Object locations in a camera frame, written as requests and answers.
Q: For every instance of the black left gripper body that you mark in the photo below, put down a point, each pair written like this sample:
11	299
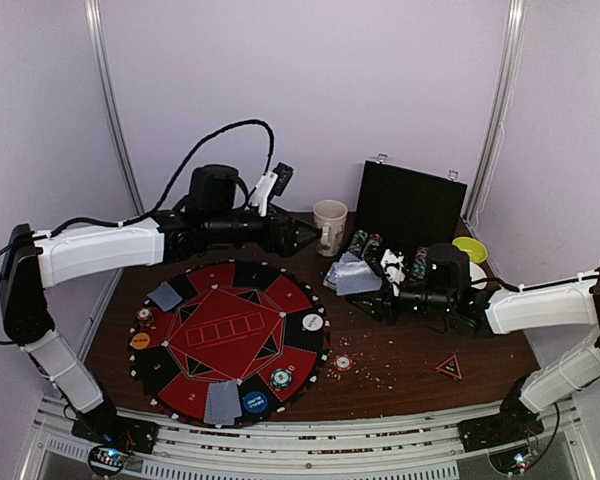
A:
223	226

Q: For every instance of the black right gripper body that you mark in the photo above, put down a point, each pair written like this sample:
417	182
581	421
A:
392	298

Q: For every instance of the poker chip row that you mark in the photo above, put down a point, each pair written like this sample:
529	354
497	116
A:
419	266
358	243
372	248

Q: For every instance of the grey playing card deck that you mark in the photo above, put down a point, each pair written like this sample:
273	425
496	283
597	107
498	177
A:
351	275

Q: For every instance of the white dealer button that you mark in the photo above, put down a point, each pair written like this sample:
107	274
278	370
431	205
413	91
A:
312	322

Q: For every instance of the grey dealt playing cards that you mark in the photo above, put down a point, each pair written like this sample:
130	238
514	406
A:
165	297

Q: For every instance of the red white chip stack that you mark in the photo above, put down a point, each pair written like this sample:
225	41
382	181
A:
144	317

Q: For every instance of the orange white chip stack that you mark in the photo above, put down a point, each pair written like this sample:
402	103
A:
343	362

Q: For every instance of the orange big blind button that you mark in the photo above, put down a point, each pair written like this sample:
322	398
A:
140	341

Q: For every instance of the green white chip stack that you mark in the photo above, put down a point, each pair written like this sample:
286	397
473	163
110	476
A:
281	378

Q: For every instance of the blue small blind button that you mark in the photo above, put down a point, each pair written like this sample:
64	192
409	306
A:
255	402

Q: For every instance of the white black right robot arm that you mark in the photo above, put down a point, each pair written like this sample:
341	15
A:
571	301

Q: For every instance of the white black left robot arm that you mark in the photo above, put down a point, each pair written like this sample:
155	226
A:
52	280

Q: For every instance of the white orange bowl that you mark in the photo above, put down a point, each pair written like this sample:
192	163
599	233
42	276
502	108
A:
478	276

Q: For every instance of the cream ceramic mug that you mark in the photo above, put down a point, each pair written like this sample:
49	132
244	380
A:
330	219

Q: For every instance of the green plastic bowl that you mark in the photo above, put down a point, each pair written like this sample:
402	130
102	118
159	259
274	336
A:
476	250

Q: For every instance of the black red triangular token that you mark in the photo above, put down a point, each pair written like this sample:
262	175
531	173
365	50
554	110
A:
450	368

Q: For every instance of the black poker chip case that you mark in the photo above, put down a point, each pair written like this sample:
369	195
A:
408	209

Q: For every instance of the round red black poker mat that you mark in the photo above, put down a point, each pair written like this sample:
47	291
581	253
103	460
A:
239	320

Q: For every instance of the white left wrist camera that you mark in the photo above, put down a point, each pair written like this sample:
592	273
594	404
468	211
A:
272	183

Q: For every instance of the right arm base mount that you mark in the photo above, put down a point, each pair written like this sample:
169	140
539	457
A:
498	429

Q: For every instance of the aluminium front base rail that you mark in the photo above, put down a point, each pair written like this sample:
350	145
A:
419	446

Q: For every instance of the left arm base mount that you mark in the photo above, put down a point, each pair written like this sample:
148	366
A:
104	425

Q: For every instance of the aluminium corner frame post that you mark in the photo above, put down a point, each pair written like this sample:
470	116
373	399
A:
98	41

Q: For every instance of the right aluminium frame post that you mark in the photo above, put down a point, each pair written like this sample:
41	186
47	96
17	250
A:
509	63

